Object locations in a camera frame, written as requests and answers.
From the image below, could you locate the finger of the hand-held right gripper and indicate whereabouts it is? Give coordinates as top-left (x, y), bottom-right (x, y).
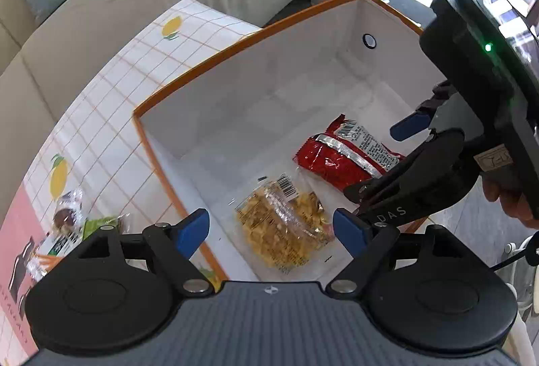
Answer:
top-left (390, 80), bottom-right (457, 142)
top-left (343, 147), bottom-right (461, 233)

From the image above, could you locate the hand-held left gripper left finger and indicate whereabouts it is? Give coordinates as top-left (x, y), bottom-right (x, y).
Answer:
top-left (78, 208), bottom-right (214, 296)

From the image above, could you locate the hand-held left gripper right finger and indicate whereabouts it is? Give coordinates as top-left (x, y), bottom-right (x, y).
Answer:
top-left (325, 208), bottom-right (464, 300)

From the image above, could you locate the red snack packet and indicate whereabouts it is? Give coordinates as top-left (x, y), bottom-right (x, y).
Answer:
top-left (292, 113), bottom-right (407, 192)

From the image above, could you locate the clear packet of yellow snacks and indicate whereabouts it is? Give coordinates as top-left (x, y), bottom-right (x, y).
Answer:
top-left (233, 172), bottom-right (338, 276)

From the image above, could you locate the white packet of orange sticks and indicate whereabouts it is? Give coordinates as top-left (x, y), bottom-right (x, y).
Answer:
top-left (25, 230), bottom-right (83, 281)

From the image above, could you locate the white box with orange rim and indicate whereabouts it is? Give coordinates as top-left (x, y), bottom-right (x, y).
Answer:
top-left (132, 0), bottom-right (448, 283)

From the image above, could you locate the person's right hand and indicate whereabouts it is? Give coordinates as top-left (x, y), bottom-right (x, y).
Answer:
top-left (482, 174), bottom-right (539, 230)

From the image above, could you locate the clear packet of brown candies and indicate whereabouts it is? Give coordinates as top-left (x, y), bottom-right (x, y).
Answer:
top-left (52, 188), bottom-right (85, 241)

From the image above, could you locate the lemon print grid tablecloth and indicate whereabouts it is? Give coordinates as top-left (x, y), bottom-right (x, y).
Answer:
top-left (23, 0), bottom-right (264, 292)

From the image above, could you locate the pink printed mat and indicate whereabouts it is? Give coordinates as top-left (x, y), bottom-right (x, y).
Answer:
top-left (0, 181), bottom-right (56, 362)

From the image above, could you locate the black cable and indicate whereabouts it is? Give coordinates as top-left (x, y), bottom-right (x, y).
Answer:
top-left (489, 240), bottom-right (539, 271)

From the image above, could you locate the white metal frame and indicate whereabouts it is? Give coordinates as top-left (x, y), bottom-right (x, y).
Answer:
top-left (502, 235), bottom-right (539, 310)

